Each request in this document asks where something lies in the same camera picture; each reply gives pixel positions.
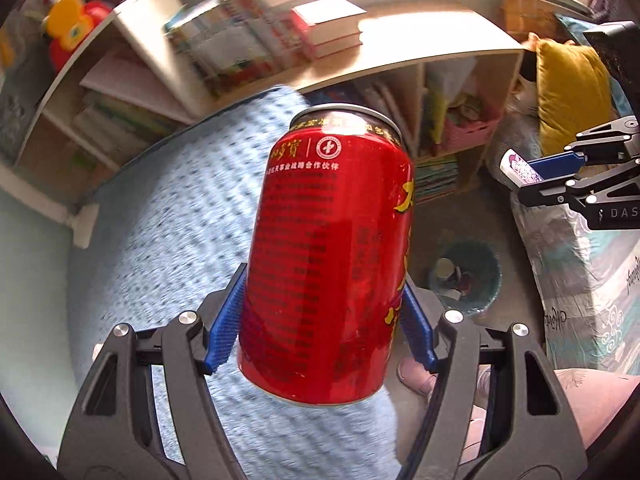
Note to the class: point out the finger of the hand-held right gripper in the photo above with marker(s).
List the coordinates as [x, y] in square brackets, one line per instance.
[555, 164]
[550, 192]

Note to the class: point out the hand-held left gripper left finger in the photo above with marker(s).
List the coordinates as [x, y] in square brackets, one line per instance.
[225, 330]

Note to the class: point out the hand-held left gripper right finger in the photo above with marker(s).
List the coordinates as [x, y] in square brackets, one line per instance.
[419, 332]

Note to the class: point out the small white purple packet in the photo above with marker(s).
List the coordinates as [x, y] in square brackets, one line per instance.
[517, 167]

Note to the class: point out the teal trash bin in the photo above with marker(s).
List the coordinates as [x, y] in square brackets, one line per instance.
[482, 270]

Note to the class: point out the red drink can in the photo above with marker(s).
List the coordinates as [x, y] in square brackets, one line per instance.
[320, 240]

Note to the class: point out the pink left slipper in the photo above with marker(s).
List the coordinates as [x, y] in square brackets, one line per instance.
[415, 375]

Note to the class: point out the grey swirl quilt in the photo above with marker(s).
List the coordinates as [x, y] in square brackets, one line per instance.
[515, 135]

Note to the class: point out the yellow velvet pillow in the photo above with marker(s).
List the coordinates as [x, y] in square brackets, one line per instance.
[572, 95]

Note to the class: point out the white paper cup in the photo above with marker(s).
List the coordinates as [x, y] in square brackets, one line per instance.
[444, 269]

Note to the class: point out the orange cloth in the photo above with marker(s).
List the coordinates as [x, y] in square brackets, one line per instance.
[531, 42]

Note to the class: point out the pink plastic basket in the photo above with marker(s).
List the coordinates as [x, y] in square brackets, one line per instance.
[472, 132]

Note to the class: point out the brown printed box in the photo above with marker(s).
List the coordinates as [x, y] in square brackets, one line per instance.
[530, 15]

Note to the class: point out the floral bed sheet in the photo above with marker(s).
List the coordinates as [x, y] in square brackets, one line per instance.
[575, 285]

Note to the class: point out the blue knitted blanket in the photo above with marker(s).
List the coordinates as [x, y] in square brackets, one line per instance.
[165, 240]

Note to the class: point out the stack of flat picture books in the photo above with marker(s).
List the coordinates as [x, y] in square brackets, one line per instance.
[437, 180]

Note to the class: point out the row of leaning picture books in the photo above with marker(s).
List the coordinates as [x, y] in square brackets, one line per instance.
[385, 110]

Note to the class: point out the wooden bookshelf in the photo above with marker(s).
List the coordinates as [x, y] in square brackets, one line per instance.
[425, 35]

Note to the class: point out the stack of pale books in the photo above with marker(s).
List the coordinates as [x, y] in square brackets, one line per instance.
[117, 125]

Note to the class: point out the thick red book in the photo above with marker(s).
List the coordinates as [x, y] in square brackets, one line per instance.
[327, 17]
[332, 46]

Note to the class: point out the row of colourful paperback books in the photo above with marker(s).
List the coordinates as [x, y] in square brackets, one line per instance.
[235, 45]

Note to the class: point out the red plastic toy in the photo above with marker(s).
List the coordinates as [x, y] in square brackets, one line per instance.
[92, 15]

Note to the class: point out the yellow plastic toy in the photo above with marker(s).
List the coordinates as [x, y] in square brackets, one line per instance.
[70, 22]

